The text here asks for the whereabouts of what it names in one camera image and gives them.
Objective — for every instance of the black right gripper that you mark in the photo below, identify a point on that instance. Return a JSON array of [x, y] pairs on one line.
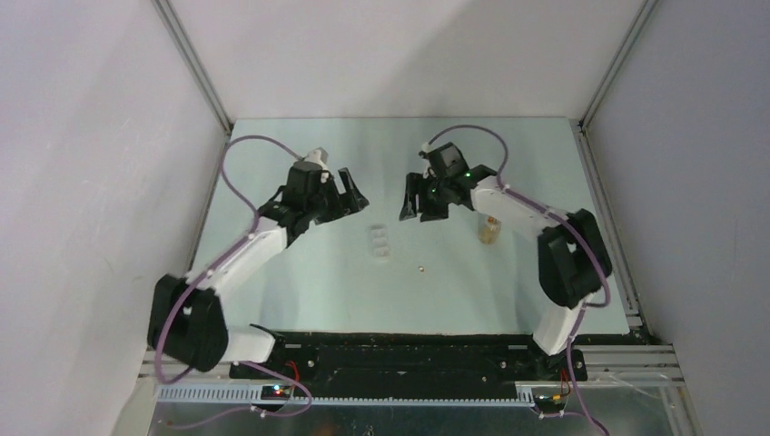
[[413, 183]]

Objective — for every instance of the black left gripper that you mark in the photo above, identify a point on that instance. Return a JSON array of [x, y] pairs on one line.
[[356, 199]]

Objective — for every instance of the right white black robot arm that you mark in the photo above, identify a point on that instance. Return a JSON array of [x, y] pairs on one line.
[[573, 263]]

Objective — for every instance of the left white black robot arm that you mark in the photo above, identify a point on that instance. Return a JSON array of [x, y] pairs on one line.
[[188, 322]]

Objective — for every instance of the clear three-cell pill organizer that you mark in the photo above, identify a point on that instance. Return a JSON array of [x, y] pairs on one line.
[[379, 242]]

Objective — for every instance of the left circuit board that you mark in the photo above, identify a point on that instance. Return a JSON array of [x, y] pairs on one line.
[[276, 392]]

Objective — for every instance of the circuit board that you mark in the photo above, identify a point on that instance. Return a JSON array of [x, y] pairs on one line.
[[550, 404], [276, 392]]

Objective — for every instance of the right circuit board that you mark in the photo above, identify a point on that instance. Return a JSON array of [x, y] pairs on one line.
[[550, 404]]

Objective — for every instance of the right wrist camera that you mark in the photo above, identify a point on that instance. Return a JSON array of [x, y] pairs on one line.
[[425, 149]]

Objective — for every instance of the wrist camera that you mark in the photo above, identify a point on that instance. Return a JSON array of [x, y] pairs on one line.
[[319, 157], [425, 149]]

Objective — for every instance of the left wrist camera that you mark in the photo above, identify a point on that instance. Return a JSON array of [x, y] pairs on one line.
[[319, 157]]

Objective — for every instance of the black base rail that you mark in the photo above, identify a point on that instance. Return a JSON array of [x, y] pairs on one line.
[[416, 366]]

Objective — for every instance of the white slotted cable duct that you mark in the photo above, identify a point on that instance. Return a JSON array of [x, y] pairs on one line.
[[258, 395]]

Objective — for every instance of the aluminium left frame post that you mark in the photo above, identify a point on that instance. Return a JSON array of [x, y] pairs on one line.
[[185, 47]]

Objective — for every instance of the aluminium frame post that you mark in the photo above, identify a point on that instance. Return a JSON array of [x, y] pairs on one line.
[[618, 60], [185, 47]]

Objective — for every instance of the aluminium right frame post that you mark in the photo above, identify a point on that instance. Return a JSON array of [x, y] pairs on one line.
[[618, 60]]

